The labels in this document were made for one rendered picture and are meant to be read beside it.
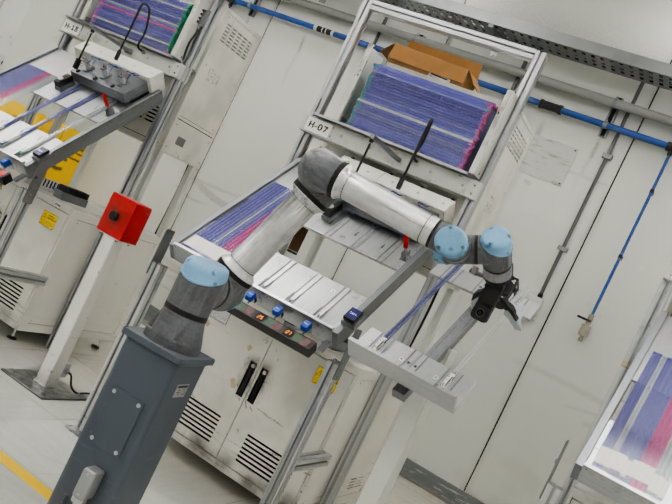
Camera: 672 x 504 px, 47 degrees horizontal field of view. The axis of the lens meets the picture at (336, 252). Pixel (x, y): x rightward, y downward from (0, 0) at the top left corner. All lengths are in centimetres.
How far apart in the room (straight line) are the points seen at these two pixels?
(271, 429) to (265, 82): 284
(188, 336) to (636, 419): 122
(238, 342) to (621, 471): 138
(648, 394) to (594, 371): 175
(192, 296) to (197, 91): 188
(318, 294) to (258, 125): 266
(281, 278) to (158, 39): 147
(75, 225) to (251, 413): 118
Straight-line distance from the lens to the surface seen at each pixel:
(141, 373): 198
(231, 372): 285
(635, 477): 218
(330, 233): 272
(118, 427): 201
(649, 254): 417
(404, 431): 230
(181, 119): 367
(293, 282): 251
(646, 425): 230
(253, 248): 206
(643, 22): 456
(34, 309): 352
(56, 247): 344
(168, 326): 196
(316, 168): 191
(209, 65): 371
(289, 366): 274
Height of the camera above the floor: 96
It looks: level
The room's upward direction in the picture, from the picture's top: 26 degrees clockwise
